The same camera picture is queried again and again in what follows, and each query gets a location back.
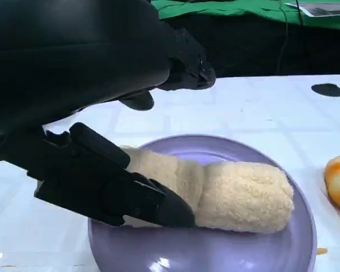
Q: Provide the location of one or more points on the green cloth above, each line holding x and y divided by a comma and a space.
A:
229, 10

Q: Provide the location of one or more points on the beige towel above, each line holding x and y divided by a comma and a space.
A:
243, 195

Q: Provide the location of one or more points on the small orange crumb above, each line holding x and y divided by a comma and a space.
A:
322, 251

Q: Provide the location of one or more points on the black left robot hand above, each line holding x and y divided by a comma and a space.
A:
73, 51

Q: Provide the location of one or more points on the lilac plate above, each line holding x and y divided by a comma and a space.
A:
201, 249

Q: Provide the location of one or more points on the black round table grommet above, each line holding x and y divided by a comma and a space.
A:
327, 90

